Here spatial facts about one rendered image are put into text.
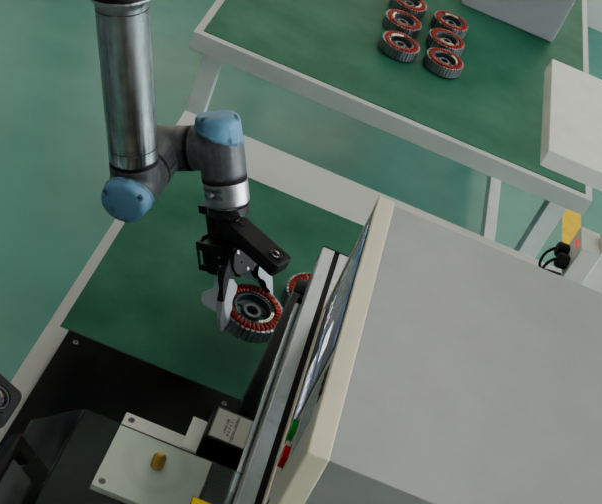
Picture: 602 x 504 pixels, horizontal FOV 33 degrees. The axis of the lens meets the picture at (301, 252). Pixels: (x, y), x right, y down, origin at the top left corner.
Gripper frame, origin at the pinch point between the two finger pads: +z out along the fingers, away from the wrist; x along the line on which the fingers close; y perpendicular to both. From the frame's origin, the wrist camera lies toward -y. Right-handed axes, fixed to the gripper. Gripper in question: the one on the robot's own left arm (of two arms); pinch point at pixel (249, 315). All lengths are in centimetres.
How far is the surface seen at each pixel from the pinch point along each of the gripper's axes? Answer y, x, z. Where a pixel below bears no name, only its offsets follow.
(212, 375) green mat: 1.8, 9.0, 7.7
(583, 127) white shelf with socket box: -37, -54, -22
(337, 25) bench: 60, -118, -26
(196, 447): -16.2, 32.4, 3.0
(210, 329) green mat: 8.4, 1.3, 3.9
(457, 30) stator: 41, -152, -19
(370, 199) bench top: 14, -61, 1
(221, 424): -18.9, 29.6, -0.1
